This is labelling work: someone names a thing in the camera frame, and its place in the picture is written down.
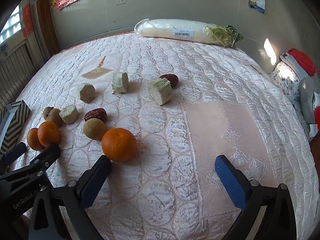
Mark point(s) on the red date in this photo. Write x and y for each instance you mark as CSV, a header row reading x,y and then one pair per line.
x,y
95,115

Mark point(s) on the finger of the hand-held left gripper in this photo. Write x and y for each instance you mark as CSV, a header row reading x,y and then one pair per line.
x,y
15,153
46,157

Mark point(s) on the dark red plum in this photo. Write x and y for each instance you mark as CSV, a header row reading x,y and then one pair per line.
x,y
171,80

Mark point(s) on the red folded cloth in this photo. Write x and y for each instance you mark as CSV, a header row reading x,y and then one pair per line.
x,y
303,61

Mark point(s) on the red paper couplet strip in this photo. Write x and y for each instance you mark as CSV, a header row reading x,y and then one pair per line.
x,y
27,20

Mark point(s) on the wooden slatted panel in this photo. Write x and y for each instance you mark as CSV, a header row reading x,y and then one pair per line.
x,y
15,70

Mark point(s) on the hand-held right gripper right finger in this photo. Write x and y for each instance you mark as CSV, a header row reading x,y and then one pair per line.
x,y
230,182

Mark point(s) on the bagged white daikon radish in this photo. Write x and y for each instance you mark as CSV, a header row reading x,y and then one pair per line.
x,y
175,28

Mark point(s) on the pink quilted bedspread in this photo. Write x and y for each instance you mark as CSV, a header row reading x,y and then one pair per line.
x,y
200,85

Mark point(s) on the orange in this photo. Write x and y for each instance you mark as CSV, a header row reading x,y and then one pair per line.
x,y
118,144
48,133
32,140

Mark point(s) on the grey plastic bag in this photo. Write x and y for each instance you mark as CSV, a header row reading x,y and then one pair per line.
x,y
308,97

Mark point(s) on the white striped folded cloth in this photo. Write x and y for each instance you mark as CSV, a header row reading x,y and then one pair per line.
x,y
287,59

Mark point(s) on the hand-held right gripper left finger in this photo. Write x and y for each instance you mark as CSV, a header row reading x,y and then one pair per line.
x,y
90,183

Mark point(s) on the white paper piece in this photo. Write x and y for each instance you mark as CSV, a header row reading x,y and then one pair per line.
x,y
314,130

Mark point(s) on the box with orange fruit print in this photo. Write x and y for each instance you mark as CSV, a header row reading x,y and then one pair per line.
x,y
15,120

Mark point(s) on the window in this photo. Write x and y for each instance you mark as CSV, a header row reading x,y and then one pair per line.
x,y
12,25

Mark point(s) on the brown longan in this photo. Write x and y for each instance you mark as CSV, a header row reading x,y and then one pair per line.
x,y
46,112
94,128
56,117

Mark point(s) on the red plastic item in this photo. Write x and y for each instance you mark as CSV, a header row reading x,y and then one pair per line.
x,y
317,116

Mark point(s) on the brown wooden door frame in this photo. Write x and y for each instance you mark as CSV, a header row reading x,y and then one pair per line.
x,y
48,25

